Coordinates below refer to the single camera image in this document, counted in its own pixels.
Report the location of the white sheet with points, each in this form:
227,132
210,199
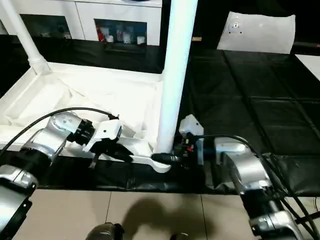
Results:
309,67

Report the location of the small yellow label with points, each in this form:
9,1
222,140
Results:
197,39

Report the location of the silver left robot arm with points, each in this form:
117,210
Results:
35,160

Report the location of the white glass-door cabinet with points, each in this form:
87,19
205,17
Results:
85,20

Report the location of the black work mat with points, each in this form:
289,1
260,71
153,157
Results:
260,110

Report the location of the white flat panel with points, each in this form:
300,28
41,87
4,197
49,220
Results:
257,32

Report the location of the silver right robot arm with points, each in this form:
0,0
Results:
250,175

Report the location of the black cabinet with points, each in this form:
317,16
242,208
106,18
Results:
210,17

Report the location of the white plastic table leg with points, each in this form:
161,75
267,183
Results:
175,75
25,40

